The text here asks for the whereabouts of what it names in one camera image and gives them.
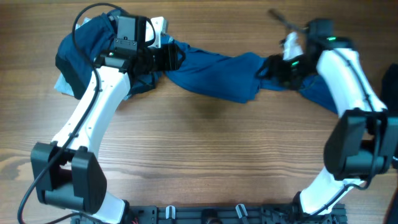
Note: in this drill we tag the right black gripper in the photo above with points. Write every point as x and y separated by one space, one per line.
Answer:
275 65

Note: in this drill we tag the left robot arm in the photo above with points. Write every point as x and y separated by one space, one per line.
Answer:
66 171

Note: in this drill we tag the blue polo shirt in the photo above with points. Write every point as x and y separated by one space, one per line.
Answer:
233 78

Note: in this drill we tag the folded dark denim jeans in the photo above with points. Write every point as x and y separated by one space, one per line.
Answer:
129 43

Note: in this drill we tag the black garment at right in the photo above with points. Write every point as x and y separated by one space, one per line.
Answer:
389 88

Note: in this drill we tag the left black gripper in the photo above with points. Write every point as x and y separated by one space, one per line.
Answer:
170 61

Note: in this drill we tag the folded black garment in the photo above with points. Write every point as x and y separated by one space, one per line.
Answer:
74 77

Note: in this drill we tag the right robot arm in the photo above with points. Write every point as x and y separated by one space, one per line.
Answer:
364 140

